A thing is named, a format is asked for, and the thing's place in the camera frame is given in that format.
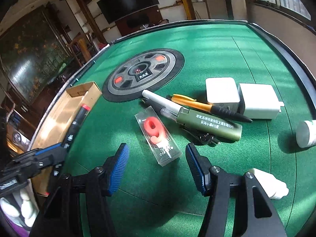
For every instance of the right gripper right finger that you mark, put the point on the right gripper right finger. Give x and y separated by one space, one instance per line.
199 167

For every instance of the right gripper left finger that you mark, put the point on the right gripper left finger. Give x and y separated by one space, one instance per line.
114 168

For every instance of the red candle clear box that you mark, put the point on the red candle clear box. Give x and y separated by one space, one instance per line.
160 141

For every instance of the olive green lighter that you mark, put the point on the olive green lighter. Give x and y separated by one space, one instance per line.
209 124

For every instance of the orange black ballpoint pen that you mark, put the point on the orange black ballpoint pen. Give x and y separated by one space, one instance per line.
209 108

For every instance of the black marker red ends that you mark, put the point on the black marker red ends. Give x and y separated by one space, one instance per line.
74 128

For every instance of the white barrel pen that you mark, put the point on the white barrel pen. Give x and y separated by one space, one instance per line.
166 103

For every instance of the white charger with prongs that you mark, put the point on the white charger with prongs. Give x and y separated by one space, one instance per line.
259 101

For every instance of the left gloved hand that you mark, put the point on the left gloved hand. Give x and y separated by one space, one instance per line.
20 207

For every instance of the cardboard box tray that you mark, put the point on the cardboard box tray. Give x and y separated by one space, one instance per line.
55 123

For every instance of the round dice control panel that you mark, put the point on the round dice control panel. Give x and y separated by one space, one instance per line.
149 70

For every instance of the white cylinder bottle far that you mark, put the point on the white cylinder bottle far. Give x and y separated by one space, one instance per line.
306 133

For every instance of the framed landscape painting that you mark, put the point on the framed landscape painting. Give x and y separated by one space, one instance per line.
32 53

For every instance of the wall television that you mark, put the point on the wall television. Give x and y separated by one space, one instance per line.
128 0

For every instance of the window frame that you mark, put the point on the window frame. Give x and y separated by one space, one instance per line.
295 9

